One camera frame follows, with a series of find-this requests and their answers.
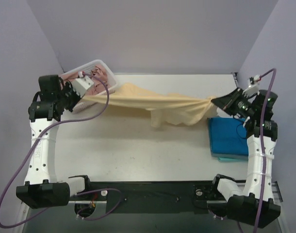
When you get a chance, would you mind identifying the yellow t shirt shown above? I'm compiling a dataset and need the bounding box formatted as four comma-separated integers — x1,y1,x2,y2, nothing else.
82,82,220,129

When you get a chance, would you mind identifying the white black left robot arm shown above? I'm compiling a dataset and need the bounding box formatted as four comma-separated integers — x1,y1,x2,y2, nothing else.
16,73,93,209

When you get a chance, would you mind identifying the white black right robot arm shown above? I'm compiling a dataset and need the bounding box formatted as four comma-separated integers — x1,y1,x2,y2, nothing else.
209,88,280,229

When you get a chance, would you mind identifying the pink crumpled t shirt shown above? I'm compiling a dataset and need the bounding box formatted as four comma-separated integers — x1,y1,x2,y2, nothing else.
59,65,110,96

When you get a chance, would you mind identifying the blue folded t shirt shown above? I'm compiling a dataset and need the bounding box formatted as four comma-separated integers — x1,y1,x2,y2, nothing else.
208,117,248,158

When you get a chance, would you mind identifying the white plastic perforated basket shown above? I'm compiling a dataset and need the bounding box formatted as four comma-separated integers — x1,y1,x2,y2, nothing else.
62,59,121,115

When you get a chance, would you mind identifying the teal folded t shirt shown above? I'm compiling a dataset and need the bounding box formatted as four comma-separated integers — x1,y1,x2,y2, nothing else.
218,157,248,163

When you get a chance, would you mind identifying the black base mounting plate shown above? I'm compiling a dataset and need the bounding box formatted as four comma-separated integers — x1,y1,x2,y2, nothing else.
70,181,227,217

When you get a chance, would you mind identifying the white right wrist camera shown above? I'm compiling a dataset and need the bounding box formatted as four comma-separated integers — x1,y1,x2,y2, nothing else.
243,75,261,97

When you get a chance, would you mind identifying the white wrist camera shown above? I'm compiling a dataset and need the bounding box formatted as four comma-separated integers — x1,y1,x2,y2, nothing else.
72,71,94,97
243,75,261,97

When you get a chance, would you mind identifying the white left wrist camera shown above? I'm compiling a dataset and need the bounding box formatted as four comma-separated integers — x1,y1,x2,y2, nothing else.
72,71,94,97

